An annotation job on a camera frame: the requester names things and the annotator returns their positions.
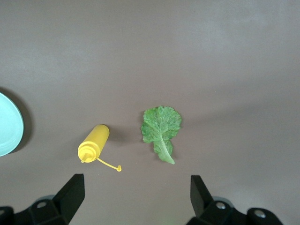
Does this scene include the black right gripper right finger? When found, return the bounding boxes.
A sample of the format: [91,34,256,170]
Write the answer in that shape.
[186,175,285,225]

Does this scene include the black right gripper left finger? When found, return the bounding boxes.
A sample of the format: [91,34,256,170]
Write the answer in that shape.
[0,173,85,225]

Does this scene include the green lettuce leaf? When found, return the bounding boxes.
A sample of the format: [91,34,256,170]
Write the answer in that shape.
[140,105,182,165]

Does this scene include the mint green plate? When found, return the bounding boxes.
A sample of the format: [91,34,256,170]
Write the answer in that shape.
[0,91,25,157]

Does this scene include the yellow squeeze bottle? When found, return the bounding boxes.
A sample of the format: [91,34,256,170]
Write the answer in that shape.
[77,124,122,173]

